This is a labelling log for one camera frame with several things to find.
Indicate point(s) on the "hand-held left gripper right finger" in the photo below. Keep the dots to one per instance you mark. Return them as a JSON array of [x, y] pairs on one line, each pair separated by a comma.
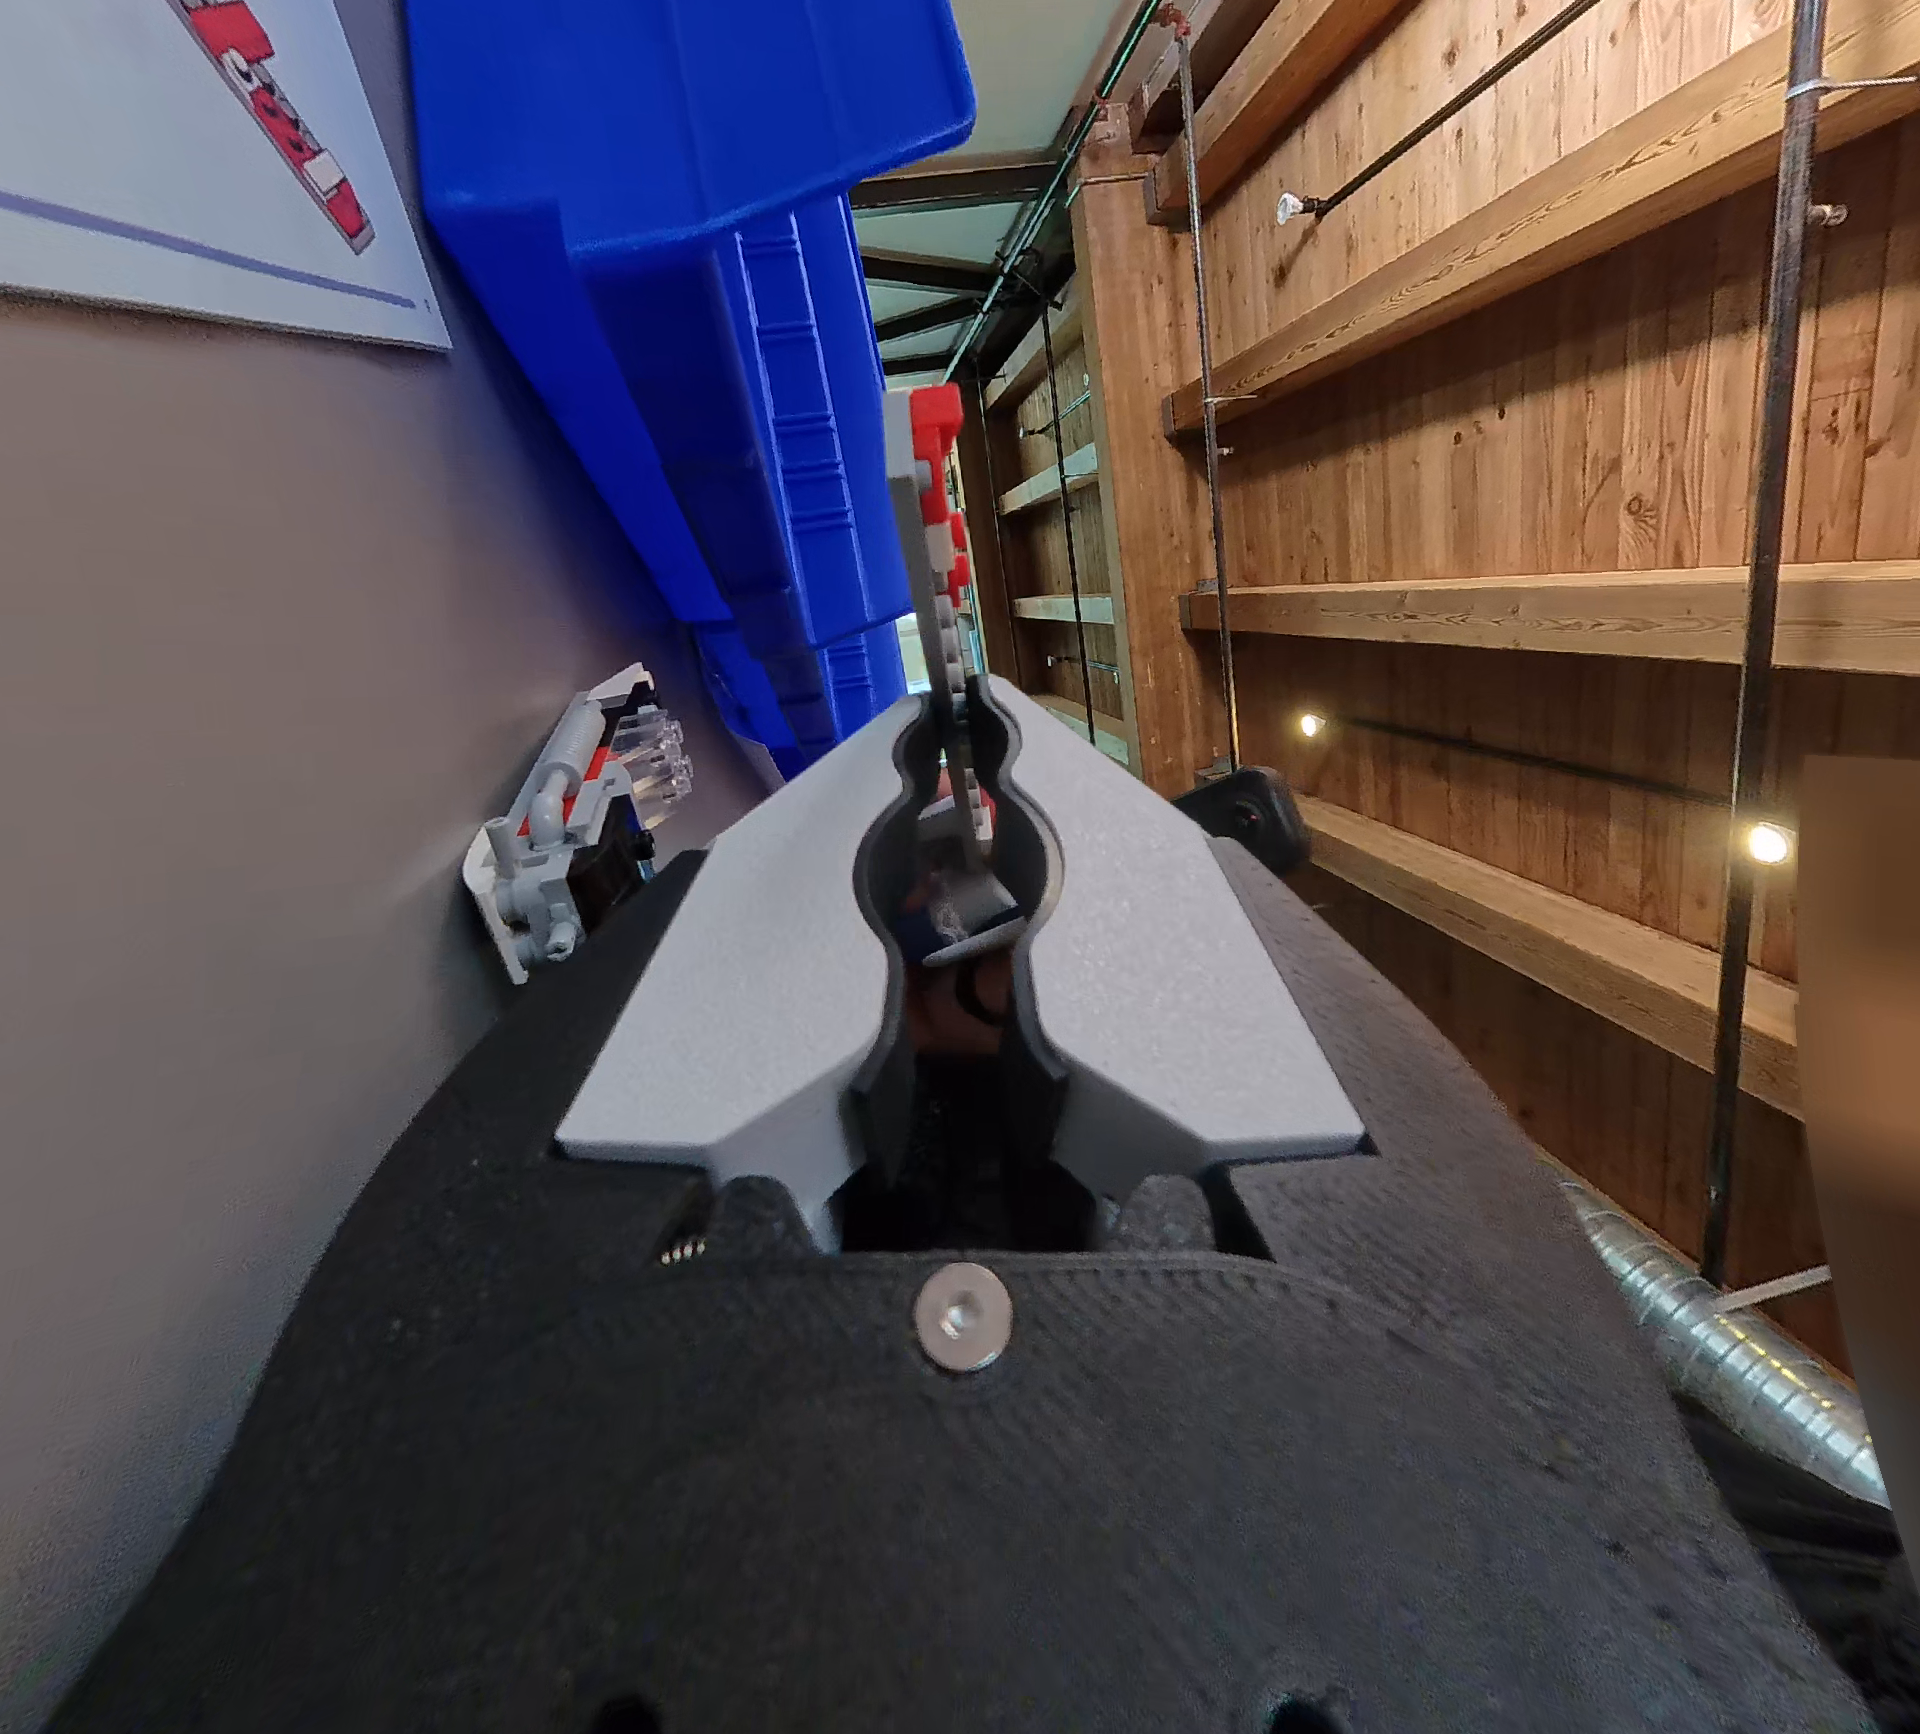
[[1184, 999]]

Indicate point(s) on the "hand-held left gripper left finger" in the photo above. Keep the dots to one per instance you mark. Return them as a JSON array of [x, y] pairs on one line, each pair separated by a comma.
[[720, 999]]

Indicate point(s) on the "long grey brick plate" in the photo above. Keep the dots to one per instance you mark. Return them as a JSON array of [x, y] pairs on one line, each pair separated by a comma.
[[915, 518]]

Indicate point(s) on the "grey black brick model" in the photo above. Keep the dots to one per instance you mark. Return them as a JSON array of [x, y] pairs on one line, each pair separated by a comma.
[[563, 835]]

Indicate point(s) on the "large blue plastic bin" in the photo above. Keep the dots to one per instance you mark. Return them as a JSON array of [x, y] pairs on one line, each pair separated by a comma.
[[840, 698], [661, 39]]

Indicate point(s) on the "thin threaded metal rod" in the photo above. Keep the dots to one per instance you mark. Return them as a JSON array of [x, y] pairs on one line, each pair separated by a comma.
[[1208, 415]]

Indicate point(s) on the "white bulb on black rod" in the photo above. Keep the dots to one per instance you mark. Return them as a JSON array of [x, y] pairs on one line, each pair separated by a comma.
[[1286, 209]]

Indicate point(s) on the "thick threaded metal rod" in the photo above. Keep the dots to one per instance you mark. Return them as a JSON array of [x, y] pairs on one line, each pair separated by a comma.
[[1778, 415]]

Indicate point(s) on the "person's dark clothing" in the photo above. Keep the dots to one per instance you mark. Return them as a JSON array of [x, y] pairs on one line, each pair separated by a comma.
[[1831, 1614]]

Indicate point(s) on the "white instruction sheet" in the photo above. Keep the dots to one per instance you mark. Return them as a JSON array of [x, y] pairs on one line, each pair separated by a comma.
[[150, 158]]

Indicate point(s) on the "silver ventilation duct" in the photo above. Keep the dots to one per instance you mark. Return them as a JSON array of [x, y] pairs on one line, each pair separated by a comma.
[[1725, 1358]]

